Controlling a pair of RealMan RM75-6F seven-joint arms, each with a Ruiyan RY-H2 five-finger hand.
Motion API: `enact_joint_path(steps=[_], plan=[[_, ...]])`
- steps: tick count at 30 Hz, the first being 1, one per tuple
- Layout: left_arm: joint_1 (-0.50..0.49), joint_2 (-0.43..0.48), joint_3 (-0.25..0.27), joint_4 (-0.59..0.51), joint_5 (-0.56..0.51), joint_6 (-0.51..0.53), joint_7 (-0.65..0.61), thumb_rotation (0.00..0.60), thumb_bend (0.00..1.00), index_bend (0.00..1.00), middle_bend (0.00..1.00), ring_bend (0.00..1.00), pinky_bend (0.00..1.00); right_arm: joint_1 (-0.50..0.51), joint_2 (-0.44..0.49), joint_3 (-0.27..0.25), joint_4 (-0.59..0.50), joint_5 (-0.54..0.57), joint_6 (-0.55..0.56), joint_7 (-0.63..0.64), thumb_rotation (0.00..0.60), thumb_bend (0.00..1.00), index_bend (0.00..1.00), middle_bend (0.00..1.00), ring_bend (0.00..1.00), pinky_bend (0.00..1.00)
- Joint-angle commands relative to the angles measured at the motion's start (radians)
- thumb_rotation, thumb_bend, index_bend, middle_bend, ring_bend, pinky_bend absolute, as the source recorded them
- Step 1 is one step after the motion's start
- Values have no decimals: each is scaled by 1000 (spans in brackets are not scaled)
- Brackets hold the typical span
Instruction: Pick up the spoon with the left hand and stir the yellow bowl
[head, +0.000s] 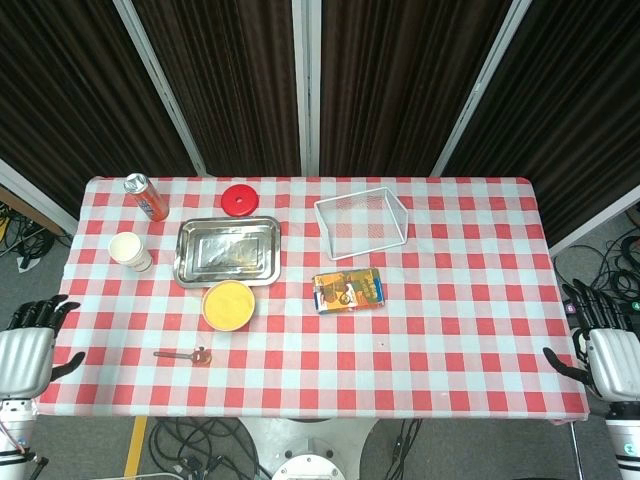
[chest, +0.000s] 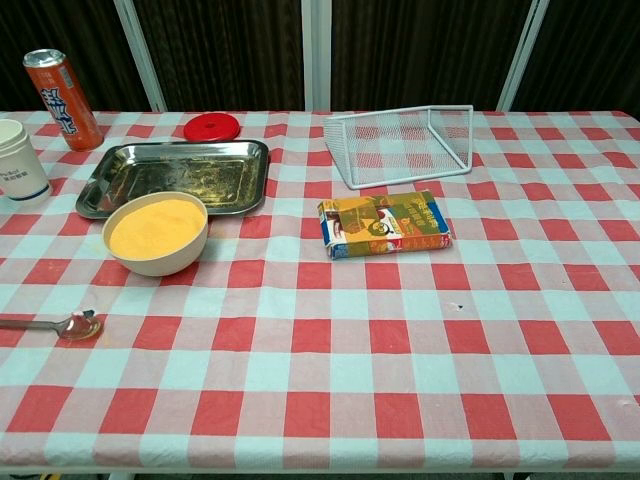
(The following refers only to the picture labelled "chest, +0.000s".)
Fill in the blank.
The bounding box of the metal spoon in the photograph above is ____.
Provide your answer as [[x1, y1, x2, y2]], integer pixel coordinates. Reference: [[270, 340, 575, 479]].
[[0, 309, 104, 343]]

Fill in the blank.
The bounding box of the beige bowl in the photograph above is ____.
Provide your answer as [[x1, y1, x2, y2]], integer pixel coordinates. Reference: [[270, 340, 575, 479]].
[[101, 191, 210, 278]]

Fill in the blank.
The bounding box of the colourful printed snack box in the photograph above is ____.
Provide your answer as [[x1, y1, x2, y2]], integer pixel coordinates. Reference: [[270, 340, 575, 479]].
[[317, 190, 454, 262]]

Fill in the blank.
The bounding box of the red white checkered tablecloth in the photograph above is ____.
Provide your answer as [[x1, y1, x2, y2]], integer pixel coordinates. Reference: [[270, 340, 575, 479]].
[[0, 109, 640, 474]]

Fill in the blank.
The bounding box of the red round lid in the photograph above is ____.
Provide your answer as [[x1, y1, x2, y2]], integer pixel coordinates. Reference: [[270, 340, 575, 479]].
[[182, 113, 242, 143]]

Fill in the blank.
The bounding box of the stainless steel tray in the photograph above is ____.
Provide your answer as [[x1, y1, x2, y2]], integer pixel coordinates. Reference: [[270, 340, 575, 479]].
[[75, 139, 272, 220]]

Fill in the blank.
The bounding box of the dark brown curtain panel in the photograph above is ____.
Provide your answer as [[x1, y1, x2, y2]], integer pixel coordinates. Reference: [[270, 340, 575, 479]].
[[132, 0, 306, 112], [329, 0, 532, 112], [0, 0, 152, 113], [513, 0, 640, 113]]

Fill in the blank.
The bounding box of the orange drink can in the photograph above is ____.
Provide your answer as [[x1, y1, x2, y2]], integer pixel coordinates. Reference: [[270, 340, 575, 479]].
[[22, 48, 105, 153]]

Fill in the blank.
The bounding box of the white paper cup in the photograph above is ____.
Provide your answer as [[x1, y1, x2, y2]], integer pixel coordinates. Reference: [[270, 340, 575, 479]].
[[0, 118, 53, 203]]

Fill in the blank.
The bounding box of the white wire mesh basket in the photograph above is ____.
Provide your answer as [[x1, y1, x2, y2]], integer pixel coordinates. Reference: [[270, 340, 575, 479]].
[[322, 104, 475, 192]]

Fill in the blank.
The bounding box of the white partition post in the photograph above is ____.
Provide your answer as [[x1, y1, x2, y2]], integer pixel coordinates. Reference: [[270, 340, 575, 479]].
[[495, 0, 551, 113], [113, 0, 169, 113], [300, 0, 333, 112]]

